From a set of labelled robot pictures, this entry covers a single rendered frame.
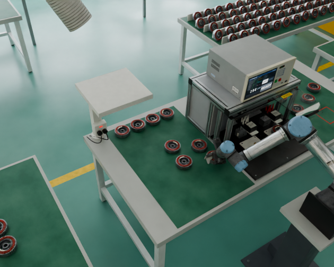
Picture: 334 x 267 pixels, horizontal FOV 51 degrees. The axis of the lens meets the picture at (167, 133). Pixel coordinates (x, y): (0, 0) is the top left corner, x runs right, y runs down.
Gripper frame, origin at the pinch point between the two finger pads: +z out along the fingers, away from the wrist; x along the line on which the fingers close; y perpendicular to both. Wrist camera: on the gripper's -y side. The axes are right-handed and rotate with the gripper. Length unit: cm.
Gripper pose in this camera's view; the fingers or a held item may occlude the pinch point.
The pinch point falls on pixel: (214, 157)
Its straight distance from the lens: 234.4
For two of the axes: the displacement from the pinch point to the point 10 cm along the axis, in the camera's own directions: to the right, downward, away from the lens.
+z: -0.9, 3.0, 9.5
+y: 1.1, 9.5, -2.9
